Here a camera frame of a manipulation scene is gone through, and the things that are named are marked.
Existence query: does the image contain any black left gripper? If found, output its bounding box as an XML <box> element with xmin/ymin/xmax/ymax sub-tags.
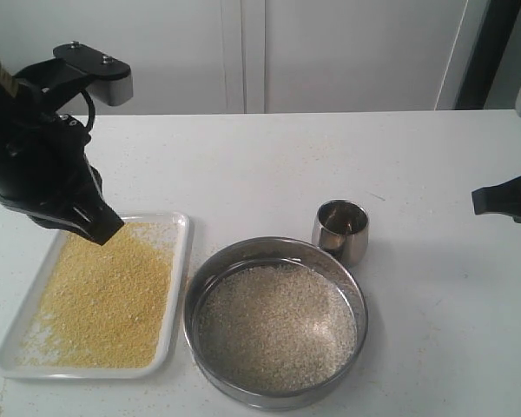
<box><xmin>0</xmin><ymin>91</ymin><xmax>124</xmax><ymax>246</ymax></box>

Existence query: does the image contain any stainless steel cup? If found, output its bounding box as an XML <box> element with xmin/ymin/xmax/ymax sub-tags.
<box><xmin>311</xmin><ymin>200</ymin><xmax>370</xmax><ymax>268</ymax></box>

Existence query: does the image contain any round stainless steel sieve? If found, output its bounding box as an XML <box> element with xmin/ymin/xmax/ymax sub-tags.
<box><xmin>183</xmin><ymin>237</ymin><xmax>368</xmax><ymax>410</ymax></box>

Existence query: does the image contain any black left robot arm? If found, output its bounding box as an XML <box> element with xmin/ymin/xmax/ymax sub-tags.
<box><xmin>0</xmin><ymin>41</ymin><xmax>133</xmax><ymax>245</ymax></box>

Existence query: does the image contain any white rectangular plastic tray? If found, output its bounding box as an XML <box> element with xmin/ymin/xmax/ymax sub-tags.
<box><xmin>0</xmin><ymin>212</ymin><xmax>190</xmax><ymax>380</ymax></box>

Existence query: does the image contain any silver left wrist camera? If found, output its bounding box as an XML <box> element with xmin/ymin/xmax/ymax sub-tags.
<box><xmin>16</xmin><ymin>41</ymin><xmax>134</xmax><ymax>111</ymax></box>

